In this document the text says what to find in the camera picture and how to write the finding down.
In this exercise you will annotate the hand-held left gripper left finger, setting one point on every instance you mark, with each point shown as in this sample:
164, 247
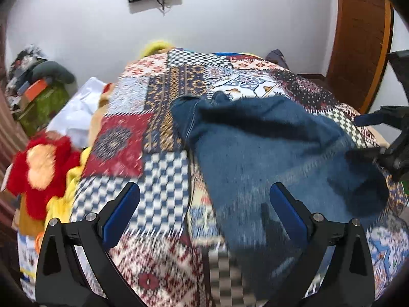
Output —
123, 211

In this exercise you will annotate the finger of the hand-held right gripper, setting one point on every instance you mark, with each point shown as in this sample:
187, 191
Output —
367, 156
372, 119

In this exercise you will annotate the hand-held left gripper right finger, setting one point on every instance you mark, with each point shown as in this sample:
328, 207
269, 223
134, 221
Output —
287, 211

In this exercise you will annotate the blue denim jacket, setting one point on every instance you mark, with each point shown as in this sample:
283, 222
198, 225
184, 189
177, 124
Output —
271, 140

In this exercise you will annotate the beige bed sheet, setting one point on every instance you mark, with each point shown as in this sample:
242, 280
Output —
378, 137

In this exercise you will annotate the patchwork printed blanket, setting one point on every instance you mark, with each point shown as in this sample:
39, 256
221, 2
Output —
159, 172

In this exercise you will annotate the yellow fleece blanket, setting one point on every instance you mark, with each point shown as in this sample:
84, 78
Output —
72, 185

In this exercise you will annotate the brown wooden door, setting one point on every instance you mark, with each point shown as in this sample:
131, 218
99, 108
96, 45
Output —
361, 38

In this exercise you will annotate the red plush toy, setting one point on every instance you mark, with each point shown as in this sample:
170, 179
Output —
41, 166

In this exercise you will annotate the white cloth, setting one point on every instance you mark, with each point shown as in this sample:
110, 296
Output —
76, 115

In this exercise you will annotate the purple bag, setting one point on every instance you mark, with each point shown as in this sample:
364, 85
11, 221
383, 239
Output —
277, 58

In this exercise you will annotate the green box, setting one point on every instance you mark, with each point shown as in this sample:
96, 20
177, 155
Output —
44, 108

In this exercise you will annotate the striped curtain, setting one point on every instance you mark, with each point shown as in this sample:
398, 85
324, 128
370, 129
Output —
9, 140

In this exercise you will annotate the orange box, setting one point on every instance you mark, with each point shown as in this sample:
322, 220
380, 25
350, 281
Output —
36, 89

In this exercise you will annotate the dark grey cloth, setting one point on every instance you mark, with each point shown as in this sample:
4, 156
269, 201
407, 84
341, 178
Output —
54, 70

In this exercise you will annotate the yellow fluffy pillow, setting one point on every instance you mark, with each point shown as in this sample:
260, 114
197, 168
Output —
156, 47

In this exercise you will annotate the pile of assorted clutter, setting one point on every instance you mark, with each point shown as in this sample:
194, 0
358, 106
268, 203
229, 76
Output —
22, 64

